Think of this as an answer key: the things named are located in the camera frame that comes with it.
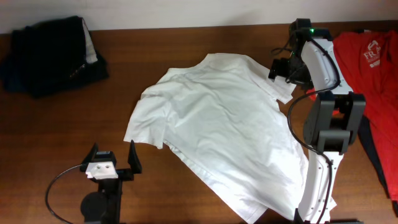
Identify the red t-shirt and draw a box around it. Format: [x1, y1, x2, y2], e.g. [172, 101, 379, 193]
[306, 29, 398, 202]

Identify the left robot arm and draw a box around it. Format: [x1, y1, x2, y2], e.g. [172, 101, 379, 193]
[80, 141, 142, 224]

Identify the grey white folded garment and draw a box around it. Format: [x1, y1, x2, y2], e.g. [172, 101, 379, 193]
[81, 18, 98, 64]

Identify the dark navy garment under red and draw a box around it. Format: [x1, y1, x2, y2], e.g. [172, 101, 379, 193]
[358, 116, 390, 198]

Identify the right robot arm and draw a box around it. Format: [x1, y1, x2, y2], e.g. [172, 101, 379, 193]
[268, 19, 366, 224]

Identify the folded black garment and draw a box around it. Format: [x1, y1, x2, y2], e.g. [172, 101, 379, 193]
[11, 16, 109, 98]

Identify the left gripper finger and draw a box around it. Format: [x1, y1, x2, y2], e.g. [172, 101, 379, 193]
[82, 143, 98, 164]
[127, 140, 142, 170]

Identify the white t-shirt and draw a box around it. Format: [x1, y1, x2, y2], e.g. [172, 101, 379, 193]
[124, 54, 308, 223]

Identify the folded navy garment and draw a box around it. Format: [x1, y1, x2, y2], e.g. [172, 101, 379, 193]
[1, 53, 27, 93]

